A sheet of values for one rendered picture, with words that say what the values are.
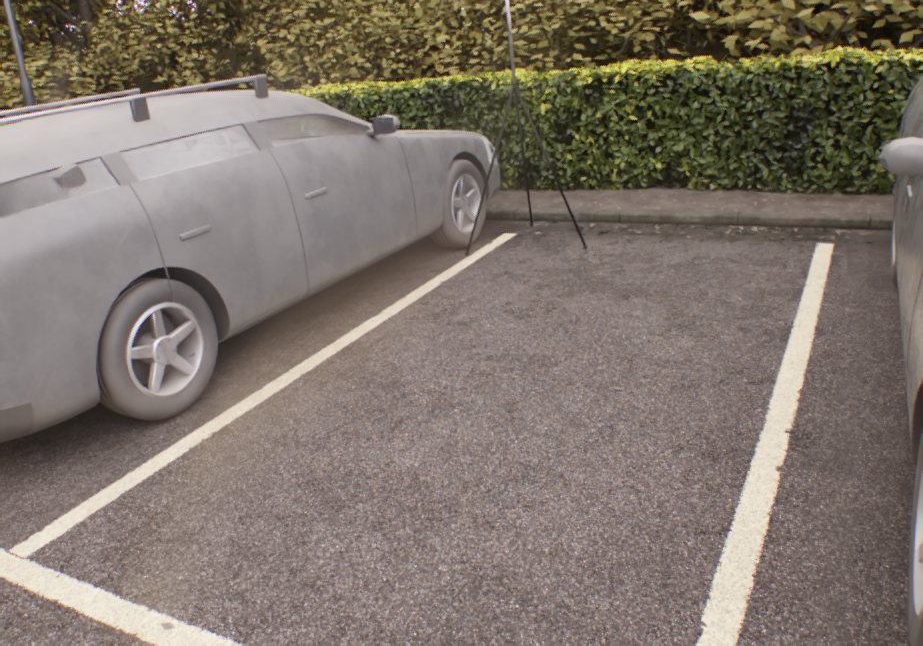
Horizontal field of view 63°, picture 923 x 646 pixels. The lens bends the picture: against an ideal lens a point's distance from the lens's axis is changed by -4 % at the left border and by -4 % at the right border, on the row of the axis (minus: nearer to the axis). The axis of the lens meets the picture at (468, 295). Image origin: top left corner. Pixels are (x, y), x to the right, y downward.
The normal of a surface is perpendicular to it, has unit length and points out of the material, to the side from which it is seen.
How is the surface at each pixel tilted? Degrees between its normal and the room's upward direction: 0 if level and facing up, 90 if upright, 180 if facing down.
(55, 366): 93
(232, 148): 56
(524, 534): 0
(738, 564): 0
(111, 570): 0
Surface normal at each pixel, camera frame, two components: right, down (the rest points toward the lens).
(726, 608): -0.11, -0.94
